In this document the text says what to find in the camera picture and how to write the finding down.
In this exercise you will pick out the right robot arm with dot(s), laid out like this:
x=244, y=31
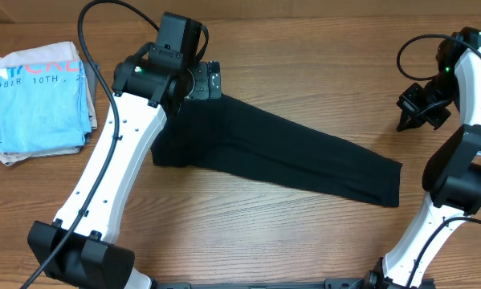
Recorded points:
x=452, y=176

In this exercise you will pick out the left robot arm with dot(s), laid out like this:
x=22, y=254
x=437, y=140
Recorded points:
x=79, y=246

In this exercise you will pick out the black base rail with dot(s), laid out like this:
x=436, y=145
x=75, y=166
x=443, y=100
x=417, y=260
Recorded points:
x=244, y=285

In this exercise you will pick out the light blue folded t-shirt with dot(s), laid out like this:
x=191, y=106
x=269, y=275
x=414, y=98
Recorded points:
x=43, y=106

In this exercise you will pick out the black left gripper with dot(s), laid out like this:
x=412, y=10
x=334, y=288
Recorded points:
x=205, y=84

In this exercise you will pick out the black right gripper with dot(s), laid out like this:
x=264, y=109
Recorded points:
x=407, y=103

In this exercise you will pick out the black t-shirt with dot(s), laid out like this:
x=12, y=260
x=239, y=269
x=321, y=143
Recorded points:
x=230, y=136

